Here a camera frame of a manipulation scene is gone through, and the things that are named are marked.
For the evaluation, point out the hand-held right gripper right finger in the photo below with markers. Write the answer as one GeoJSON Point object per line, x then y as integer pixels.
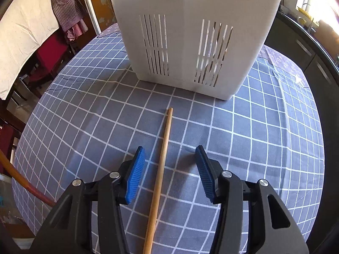
{"type": "Point", "coordinates": [205, 176]}

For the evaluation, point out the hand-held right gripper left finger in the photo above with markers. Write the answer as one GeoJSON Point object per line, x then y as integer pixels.
{"type": "Point", "coordinates": [135, 176]}

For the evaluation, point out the long wooden chopstick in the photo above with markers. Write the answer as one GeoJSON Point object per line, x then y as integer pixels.
{"type": "Point", "coordinates": [161, 169]}

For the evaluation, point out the white slotted utensil holder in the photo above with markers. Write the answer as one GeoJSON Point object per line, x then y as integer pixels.
{"type": "Point", "coordinates": [182, 5]}

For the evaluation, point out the blue-grey checked tablecloth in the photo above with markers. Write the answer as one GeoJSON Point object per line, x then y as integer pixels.
{"type": "Point", "coordinates": [92, 127]}

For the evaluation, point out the curved wooden chair back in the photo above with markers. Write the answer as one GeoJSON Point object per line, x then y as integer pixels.
{"type": "Point", "coordinates": [23, 184]}

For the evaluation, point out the purple patterned cloth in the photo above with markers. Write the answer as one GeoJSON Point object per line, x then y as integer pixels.
{"type": "Point", "coordinates": [280, 60]}

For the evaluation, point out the red chair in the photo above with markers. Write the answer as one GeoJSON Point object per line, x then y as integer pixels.
{"type": "Point", "coordinates": [50, 53]}

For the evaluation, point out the dark kitchen cabinets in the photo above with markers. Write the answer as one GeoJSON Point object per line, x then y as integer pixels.
{"type": "Point", "coordinates": [304, 39]}

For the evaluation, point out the glass cabinet door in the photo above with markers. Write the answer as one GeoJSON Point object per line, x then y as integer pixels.
{"type": "Point", "coordinates": [102, 2]}

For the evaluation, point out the white hanging cloth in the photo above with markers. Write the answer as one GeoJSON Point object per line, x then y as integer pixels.
{"type": "Point", "coordinates": [23, 31]}

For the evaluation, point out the checked hanging apron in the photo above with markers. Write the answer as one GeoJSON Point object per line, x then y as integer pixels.
{"type": "Point", "coordinates": [63, 8]}

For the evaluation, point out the wooden cutting board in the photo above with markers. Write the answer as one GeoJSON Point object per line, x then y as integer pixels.
{"type": "Point", "coordinates": [328, 27]}

